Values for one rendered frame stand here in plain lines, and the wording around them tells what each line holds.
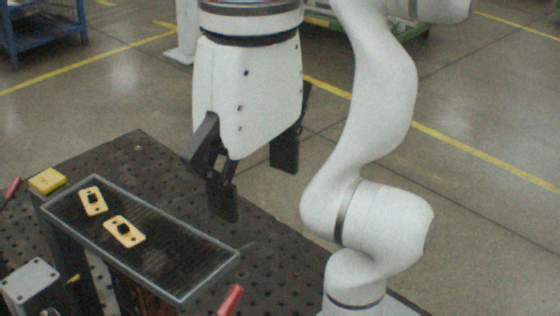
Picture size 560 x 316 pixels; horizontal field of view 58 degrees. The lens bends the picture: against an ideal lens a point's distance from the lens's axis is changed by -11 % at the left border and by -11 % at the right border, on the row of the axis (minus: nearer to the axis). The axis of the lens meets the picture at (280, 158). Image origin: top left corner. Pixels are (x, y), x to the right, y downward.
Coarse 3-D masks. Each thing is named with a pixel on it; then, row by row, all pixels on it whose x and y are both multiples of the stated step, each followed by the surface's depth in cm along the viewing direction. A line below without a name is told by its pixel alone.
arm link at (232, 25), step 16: (208, 0) 40; (288, 0) 40; (208, 16) 41; (224, 16) 40; (240, 16) 39; (256, 16) 39; (272, 16) 40; (288, 16) 41; (224, 32) 40; (240, 32) 40; (256, 32) 40; (272, 32) 41
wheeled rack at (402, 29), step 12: (312, 0) 477; (324, 0) 489; (312, 12) 468; (324, 12) 465; (312, 24) 487; (324, 24) 455; (336, 24) 447; (396, 24) 414; (408, 24) 443; (420, 24) 451; (432, 24) 464; (312, 36) 492; (396, 36) 422; (408, 36) 434
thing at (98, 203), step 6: (84, 192) 99; (96, 192) 99; (84, 198) 97; (90, 198) 96; (96, 198) 96; (102, 198) 97; (84, 204) 96; (90, 204) 96; (96, 204) 96; (102, 204) 96; (90, 210) 94; (102, 210) 94; (90, 216) 93
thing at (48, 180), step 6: (42, 174) 104; (48, 174) 104; (54, 174) 104; (60, 174) 104; (30, 180) 102; (36, 180) 103; (42, 180) 103; (48, 180) 103; (54, 180) 103; (60, 180) 103; (66, 180) 104; (36, 186) 101; (42, 186) 101; (48, 186) 101; (54, 186) 102; (42, 192) 100
